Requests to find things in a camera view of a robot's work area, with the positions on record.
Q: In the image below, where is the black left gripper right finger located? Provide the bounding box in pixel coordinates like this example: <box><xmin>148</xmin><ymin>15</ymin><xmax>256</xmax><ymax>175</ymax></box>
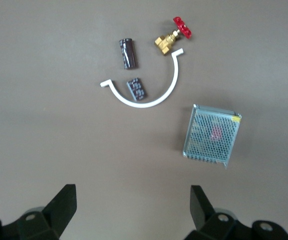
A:
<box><xmin>190</xmin><ymin>185</ymin><xmax>239</xmax><ymax>240</ymax></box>

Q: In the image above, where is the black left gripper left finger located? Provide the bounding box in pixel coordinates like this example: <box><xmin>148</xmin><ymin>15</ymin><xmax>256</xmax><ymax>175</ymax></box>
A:
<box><xmin>16</xmin><ymin>184</ymin><xmax>77</xmax><ymax>240</ymax></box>

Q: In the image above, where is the short dark electrolytic capacitor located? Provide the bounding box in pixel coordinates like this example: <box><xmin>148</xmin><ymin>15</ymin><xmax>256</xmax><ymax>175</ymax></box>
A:
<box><xmin>126</xmin><ymin>77</ymin><xmax>148</xmax><ymax>102</ymax></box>

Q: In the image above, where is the long dark electrolytic capacitor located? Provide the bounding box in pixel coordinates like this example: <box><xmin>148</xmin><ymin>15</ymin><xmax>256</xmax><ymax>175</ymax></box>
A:
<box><xmin>118</xmin><ymin>37</ymin><xmax>138</xmax><ymax>71</ymax></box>

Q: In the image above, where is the metal mesh power supply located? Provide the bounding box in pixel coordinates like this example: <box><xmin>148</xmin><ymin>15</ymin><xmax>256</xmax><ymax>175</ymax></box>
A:
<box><xmin>182</xmin><ymin>103</ymin><xmax>243</xmax><ymax>170</ymax></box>

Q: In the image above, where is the brass valve red handwheel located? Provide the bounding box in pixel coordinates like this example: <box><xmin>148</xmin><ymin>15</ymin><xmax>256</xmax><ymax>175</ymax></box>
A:
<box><xmin>154</xmin><ymin>16</ymin><xmax>193</xmax><ymax>57</ymax></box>

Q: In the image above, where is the white semicircular plastic bracket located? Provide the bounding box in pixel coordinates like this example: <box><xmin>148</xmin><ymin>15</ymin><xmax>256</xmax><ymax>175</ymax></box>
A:
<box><xmin>99</xmin><ymin>47</ymin><xmax>185</xmax><ymax>109</ymax></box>

